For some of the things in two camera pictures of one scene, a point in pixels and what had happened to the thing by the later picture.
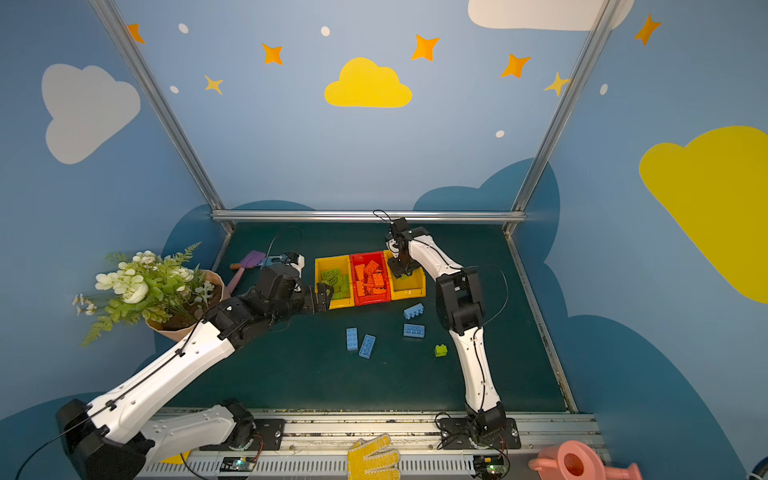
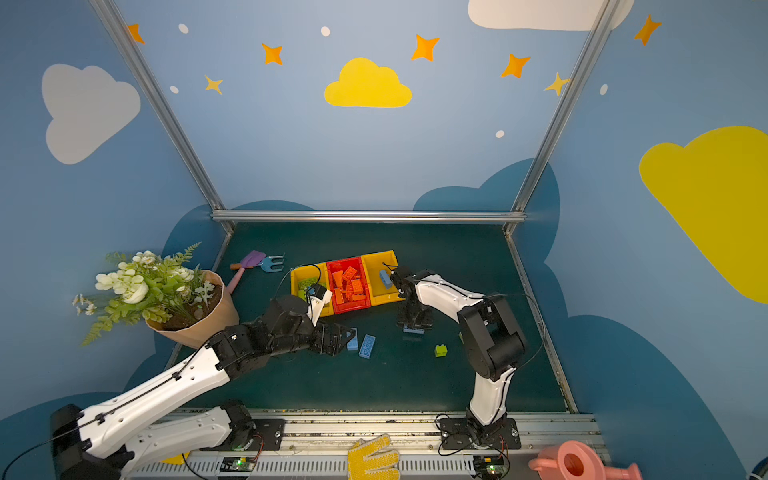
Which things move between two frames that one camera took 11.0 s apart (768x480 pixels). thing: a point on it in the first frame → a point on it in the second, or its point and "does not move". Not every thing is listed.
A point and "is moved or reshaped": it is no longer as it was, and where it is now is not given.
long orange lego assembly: (361, 287) → (339, 294)
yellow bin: (342, 263) is moved or reshaped
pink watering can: (579, 460) does not move
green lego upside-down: (331, 276) is moved or reshaped
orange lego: (371, 267) → (349, 273)
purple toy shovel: (251, 260) does not move
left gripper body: (316, 297) → (335, 338)
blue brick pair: (352, 339) does not move
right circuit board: (489, 467) does not move
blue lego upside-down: (367, 346) does not move
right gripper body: (402, 261) → (414, 313)
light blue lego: (413, 311) is moved or reshaped
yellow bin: (412, 286) is moved or reshaped
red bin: (370, 299) → (350, 286)
